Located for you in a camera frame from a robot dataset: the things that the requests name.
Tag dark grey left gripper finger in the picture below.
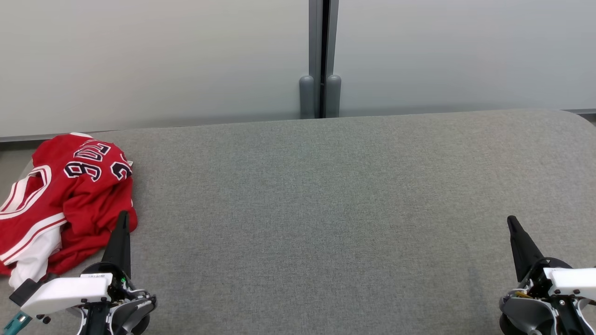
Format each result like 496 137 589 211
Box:
101 211 132 278

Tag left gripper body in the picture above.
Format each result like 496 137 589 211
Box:
70 262 157 335

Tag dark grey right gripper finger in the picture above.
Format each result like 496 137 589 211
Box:
507 215 545 283

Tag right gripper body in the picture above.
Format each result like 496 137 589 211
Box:
499 257 596 335

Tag red basketball jersey number 23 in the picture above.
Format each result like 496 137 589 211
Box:
0 133 139 275

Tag red shorts with white trim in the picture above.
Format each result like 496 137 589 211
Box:
0 212 66 290

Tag teal cable plug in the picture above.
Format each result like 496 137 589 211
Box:
1 311 33 335

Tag grey partition post double foot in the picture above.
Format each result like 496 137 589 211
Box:
299 0 342 119

